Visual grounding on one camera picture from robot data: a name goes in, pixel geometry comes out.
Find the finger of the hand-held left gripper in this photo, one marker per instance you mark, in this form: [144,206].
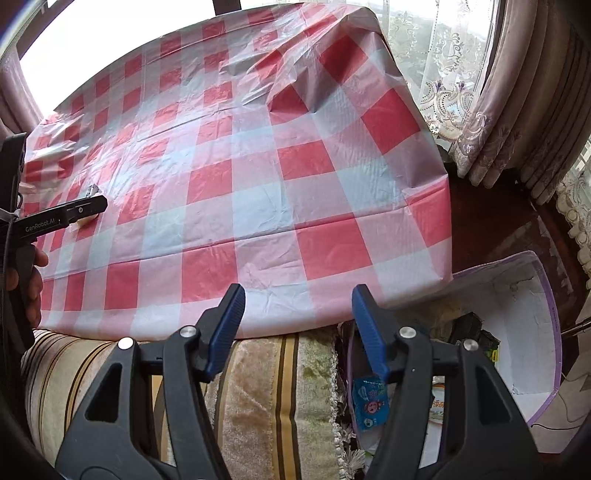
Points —
[87,207]

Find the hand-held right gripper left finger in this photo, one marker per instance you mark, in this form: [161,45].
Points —
[226,330]

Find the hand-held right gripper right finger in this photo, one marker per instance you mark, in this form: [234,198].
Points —
[369,332]

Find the white pastry snack packet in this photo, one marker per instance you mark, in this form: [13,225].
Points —
[85,220]

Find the small silver snack packet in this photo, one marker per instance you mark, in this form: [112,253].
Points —
[94,188]

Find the blue snack packet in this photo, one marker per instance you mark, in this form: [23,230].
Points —
[369,401]

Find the white packet orange print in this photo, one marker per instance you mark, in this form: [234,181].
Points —
[438,406]

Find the white box purple rim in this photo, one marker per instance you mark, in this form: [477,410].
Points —
[521,332]

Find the person's left hand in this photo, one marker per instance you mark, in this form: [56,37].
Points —
[33,295]

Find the striped plush blanket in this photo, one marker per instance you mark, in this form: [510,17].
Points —
[277,392]

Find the pink curtain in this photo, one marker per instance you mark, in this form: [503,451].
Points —
[517,106]
[14,92]

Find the red white checkered tablecloth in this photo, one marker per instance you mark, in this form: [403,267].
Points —
[277,184]

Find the white lace curtain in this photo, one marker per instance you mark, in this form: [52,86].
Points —
[577,198]
[434,60]

